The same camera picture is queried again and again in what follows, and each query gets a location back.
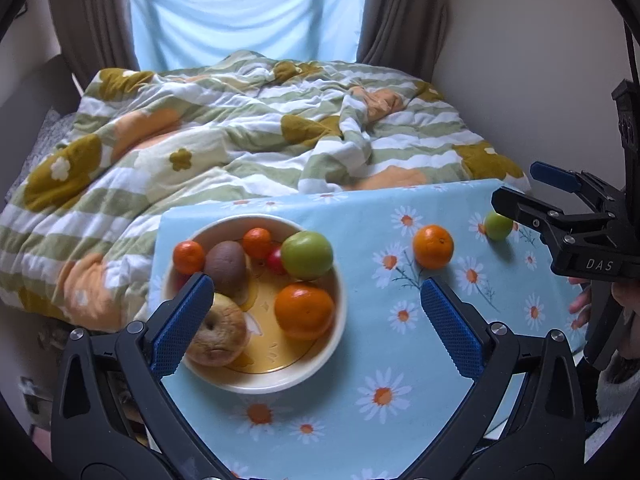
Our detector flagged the blue daisy tablecloth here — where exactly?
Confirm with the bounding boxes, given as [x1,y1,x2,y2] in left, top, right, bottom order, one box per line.
[150,180,585,479]

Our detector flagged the brown curtain left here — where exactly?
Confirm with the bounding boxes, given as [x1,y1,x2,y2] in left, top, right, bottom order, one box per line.
[49,0,139,88]

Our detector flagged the green striped floral duvet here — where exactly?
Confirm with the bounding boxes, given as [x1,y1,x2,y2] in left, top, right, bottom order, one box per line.
[1,51,530,331]

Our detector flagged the grey headboard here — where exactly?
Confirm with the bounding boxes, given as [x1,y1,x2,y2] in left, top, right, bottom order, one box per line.
[0,55,80,198]

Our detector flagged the light blue sheer curtain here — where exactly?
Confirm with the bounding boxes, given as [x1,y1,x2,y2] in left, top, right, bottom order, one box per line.
[130,0,364,72]

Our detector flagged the green plum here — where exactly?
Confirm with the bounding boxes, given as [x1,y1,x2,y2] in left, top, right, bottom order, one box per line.
[281,231,334,281]
[484,211,513,242]

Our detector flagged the brown kiwi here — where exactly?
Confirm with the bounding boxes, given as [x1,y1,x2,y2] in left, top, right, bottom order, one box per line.
[203,240,247,296]

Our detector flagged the small mandarin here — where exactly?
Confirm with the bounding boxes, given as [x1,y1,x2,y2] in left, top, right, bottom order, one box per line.
[241,228,272,260]

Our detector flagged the cream duck pattern bowl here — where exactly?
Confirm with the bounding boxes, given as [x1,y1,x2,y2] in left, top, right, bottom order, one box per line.
[161,214,347,394]

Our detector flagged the red cherry tomato large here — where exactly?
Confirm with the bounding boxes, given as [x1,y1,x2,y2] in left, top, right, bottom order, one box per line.
[266,245,286,275]

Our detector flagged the wrinkled old apple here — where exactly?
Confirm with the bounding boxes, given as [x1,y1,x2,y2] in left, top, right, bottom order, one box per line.
[186,292,250,367]

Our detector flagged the large orange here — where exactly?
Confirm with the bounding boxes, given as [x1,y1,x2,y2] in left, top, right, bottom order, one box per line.
[273,283,335,340]

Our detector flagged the orange mandarin right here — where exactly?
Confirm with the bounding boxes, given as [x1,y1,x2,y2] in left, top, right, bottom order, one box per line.
[412,224,454,270]

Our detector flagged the right hand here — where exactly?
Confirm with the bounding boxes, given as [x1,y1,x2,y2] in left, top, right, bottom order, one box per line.
[567,276,640,331]

